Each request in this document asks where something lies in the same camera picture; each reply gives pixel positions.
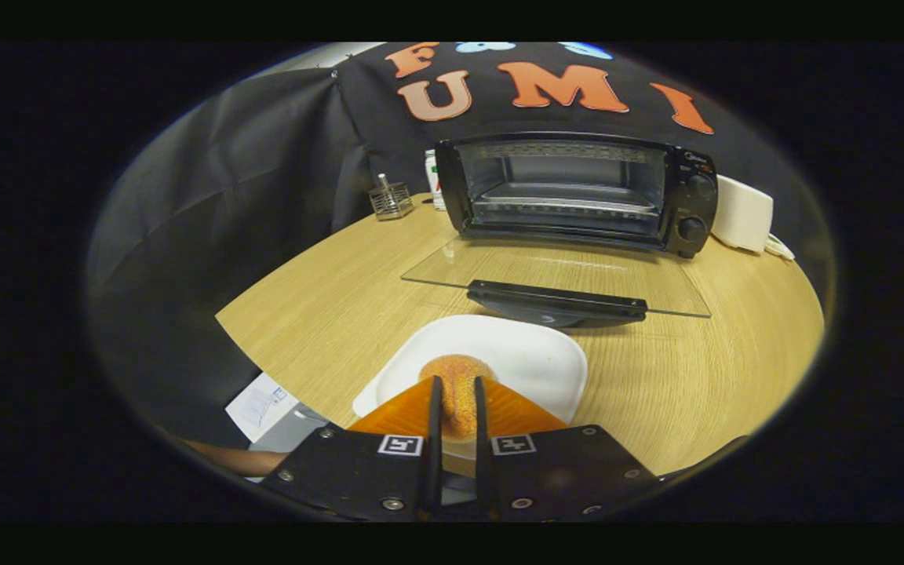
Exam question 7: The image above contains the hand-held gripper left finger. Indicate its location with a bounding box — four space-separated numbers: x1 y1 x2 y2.
260 375 445 523

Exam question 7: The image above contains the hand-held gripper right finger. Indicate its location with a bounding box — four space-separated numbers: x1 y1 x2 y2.
472 375 663 523

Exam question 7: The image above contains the round golden bread bun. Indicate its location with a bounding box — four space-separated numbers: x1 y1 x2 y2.
419 355 498 440

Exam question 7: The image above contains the black toaster oven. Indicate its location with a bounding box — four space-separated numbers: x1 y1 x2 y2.
401 132 720 329

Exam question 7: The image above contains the white bread toaster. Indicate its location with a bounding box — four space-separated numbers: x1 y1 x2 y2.
709 174 775 253

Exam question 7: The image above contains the white plate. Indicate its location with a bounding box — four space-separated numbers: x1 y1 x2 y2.
352 314 589 460

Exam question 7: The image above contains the white paper sheet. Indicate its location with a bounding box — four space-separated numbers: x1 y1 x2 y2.
224 373 300 443

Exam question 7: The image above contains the white bottle with green label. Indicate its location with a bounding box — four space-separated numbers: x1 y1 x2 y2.
424 149 447 211

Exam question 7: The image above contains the black backdrop cloth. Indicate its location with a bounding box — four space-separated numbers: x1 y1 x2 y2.
85 42 837 452

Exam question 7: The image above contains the small wire basket holder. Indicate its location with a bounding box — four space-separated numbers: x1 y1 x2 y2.
368 173 415 221

